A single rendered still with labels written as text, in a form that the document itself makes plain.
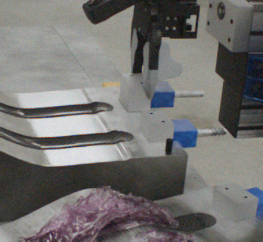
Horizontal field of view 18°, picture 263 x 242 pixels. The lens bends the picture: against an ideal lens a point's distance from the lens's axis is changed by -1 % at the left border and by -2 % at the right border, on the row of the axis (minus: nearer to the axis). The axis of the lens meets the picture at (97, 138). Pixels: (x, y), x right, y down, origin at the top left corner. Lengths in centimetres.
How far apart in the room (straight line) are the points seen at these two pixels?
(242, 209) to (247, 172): 213
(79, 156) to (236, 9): 54
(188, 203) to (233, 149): 228
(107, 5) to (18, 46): 63
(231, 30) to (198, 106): 219
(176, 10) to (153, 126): 18
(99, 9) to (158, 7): 9
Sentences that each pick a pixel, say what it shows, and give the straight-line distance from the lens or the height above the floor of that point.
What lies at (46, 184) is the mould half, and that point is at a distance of 115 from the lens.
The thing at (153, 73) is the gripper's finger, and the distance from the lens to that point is 127.
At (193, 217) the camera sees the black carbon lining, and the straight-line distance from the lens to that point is 112.
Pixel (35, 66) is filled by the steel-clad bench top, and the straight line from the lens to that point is 174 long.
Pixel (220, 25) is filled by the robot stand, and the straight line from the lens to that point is 165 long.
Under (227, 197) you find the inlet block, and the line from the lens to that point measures 111.
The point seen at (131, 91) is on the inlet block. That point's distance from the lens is 130.
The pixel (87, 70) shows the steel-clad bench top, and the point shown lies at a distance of 173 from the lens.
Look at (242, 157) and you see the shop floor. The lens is 335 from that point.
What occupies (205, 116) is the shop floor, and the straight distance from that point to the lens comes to 368.
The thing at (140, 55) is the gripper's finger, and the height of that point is 97.
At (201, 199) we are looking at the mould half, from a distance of 115.
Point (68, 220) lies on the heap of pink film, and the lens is 97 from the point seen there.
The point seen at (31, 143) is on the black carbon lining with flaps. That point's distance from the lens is 121.
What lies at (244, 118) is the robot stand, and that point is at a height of 77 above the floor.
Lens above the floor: 139
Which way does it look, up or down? 24 degrees down
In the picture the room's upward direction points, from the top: 5 degrees clockwise
